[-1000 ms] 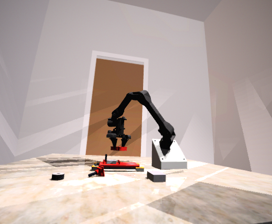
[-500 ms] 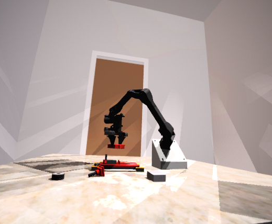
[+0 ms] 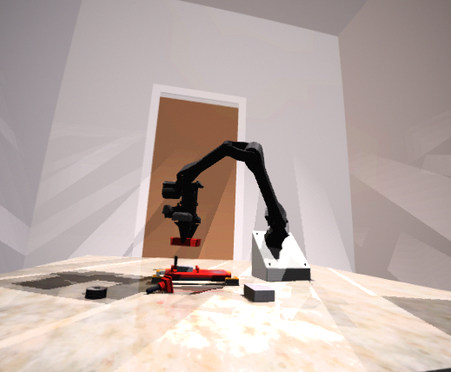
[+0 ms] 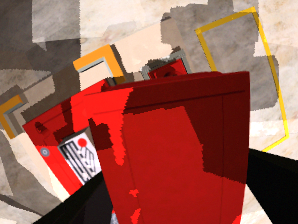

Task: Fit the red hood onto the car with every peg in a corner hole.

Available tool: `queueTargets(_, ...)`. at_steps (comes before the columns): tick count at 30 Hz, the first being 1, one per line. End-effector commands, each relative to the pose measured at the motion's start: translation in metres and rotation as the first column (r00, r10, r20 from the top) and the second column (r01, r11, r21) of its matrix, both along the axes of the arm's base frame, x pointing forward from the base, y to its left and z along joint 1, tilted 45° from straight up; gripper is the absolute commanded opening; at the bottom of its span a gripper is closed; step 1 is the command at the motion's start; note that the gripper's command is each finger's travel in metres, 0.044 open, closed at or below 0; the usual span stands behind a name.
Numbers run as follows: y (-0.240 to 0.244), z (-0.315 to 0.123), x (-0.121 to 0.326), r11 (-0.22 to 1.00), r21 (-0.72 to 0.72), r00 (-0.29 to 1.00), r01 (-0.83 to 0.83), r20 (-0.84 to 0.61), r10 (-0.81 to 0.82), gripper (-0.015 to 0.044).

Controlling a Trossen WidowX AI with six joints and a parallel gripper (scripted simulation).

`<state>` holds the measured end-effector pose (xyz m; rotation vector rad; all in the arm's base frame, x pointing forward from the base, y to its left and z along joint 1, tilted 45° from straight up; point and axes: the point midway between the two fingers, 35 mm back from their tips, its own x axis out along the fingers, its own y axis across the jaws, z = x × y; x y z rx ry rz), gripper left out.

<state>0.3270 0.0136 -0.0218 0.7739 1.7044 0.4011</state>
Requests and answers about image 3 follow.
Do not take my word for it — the black toy tyre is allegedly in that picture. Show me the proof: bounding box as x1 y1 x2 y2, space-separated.
85 286 108 300

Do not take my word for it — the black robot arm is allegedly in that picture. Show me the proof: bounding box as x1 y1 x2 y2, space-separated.
162 140 289 249

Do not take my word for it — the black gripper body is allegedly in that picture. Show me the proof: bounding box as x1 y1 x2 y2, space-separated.
171 198 201 224

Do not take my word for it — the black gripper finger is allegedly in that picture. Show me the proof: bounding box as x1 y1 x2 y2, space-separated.
187 224 199 238
174 222 193 243

